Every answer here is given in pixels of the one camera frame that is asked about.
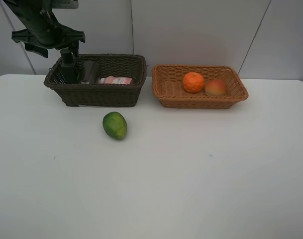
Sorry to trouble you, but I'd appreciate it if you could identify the light brown wicker basket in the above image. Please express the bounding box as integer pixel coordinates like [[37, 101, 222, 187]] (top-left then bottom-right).
[[152, 64, 249, 109]]

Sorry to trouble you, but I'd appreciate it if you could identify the pink bottle white cap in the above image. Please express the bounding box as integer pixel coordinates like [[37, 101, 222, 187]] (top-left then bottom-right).
[[98, 76, 133, 85]]

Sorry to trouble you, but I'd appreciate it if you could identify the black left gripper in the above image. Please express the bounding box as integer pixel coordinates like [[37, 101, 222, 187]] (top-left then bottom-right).
[[11, 9, 85, 58]]

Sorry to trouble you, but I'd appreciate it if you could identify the dark green bottle black cap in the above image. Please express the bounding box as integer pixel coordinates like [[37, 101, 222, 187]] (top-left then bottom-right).
[[60, 49, 79, 84]]

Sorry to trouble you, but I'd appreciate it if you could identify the dark brown wicker basket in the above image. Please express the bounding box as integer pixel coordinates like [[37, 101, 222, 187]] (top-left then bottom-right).
[[44, 54, 147, 107]]

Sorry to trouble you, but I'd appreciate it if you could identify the red yellow peach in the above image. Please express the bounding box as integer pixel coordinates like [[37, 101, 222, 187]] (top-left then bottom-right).
[[205, 79, 226, 97]]

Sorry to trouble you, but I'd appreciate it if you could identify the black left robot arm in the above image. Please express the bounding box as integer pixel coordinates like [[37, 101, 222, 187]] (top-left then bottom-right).
[[4, 0, 85, 58]]

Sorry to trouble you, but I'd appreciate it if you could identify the translucent purple plastic cup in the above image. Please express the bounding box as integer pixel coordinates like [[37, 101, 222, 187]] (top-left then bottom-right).
[[80, 61, 100, 85]]

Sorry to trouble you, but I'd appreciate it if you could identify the green mango fruit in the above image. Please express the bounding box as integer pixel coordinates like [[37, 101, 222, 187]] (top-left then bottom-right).
[[102, 112, 127, 140]]

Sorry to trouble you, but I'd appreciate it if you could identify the orange tangerine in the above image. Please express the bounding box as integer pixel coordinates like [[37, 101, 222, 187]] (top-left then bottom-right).
[[183, 72, 205, 93]]

